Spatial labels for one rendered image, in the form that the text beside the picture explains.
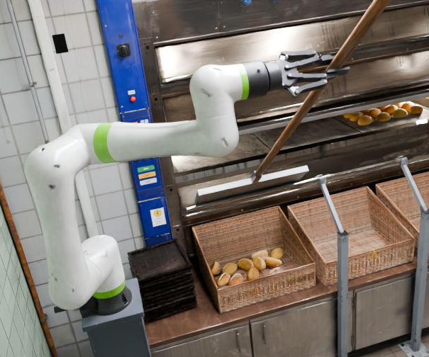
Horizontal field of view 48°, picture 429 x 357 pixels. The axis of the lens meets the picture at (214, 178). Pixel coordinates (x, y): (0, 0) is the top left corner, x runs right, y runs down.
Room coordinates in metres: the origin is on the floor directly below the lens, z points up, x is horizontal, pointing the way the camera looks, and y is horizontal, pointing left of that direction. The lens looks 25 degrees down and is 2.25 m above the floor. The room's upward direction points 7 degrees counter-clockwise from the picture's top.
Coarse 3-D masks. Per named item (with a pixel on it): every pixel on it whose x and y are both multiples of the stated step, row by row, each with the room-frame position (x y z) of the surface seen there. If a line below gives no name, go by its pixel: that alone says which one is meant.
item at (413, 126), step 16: (384, 128) 2.75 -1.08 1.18; (400, 128) 2.73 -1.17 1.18; (416, 128) 2.75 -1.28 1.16; (320, 144) 2.62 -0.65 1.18; (336, 144) 2.63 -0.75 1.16; (240, 160) 2.53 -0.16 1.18; (256, 160) 2.51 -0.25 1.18; (272, 160) 2.54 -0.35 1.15; (176, 176) 2.41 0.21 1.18; (192, 176) 2.43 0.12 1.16
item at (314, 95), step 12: (384, 0) 1.06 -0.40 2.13; (372, 12) 1.09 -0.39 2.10; (360, 24) 1.13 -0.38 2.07; (372, 24) 1.12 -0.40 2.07; (360, 36) 1.15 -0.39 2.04; (348, 48) 1.19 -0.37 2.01; (336, 60) 1.24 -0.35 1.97; (312, 96) 1.39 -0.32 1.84; (300, 108) 1.47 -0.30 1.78; (300, 120) 1.51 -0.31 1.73; (288, 132) 1.58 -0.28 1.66; (276, 144) 1.69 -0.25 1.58; (264, 168) 1.87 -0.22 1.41
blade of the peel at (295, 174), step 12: (300, 168) 2.08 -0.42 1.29; (264, 180) 2.03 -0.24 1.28; (276, 180) 2.07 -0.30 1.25; (288, 180) 2.13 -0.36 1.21; (204, 192) 1.97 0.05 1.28; (216, 192) 1.98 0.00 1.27; (228, 192) 2.04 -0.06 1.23; (240, 192) 2.09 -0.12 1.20; (276, 192) 2.29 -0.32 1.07; (228, 204) 2.25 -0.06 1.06
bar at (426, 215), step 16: (400, 160) 2.30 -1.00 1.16; (320, 176) 2.20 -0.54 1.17; (336, 176) 2.22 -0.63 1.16; (256, 192) 2.12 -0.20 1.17; (272, 192) 2.14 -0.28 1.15; (416, 192) 2.18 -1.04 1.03; (192, 208) 2.04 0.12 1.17; (336, 224) 2.04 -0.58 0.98; (416, 272) 2.12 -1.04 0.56; (416, 288) 2.11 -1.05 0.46; (416, 304) 2.10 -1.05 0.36; (416, 320) 2.08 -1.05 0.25; (416, 336) 2.08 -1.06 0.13; (416, 352) 2.08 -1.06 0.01
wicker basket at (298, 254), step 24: (240, 216) 2.47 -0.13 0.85; (264, 216) 2.50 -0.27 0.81; (216, 240) 2.41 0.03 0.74; (240, 240) 2.43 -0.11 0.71; (264, 240) 2.45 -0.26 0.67; (288, 240) 2.40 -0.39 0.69; (288, 264) 2.30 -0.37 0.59; (312, 264) 2.08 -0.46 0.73; (216, 288) 1.97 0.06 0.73; (240, 288) 1.99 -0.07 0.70; (264, 288) 2.02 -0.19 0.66; (288, 288) 2.04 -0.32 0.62
